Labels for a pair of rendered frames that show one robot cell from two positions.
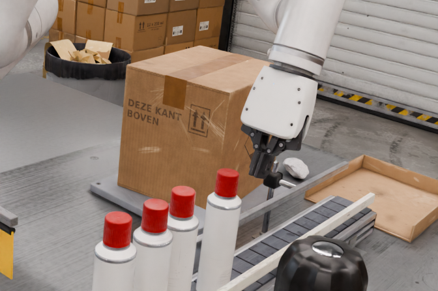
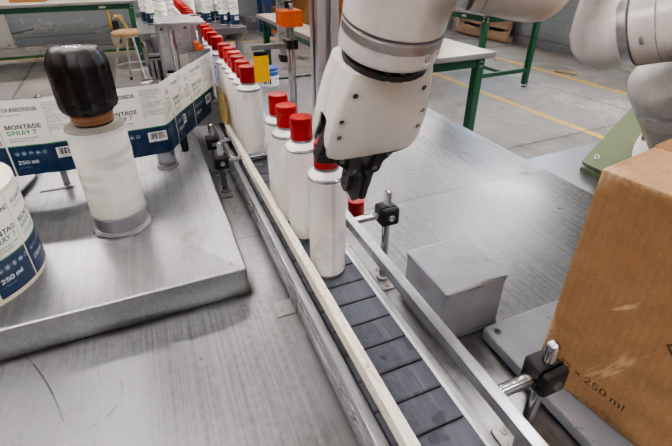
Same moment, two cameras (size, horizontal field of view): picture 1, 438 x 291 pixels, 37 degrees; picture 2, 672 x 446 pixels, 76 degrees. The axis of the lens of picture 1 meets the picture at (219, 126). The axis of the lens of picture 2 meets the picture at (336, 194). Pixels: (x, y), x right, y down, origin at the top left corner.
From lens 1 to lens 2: 126 cm
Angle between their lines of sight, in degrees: 106
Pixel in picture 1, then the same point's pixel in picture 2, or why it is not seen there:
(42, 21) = (657, 24)
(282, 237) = (428, 397)
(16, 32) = (580, 20)
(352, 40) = not seen: outside the picture
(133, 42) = not seen: outside the picture
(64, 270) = (437, 231)
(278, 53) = not seen: hidden behind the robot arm
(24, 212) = (553, 227)
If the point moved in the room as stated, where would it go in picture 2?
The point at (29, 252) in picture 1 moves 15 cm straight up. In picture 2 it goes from (471, 219) to (484, 150)
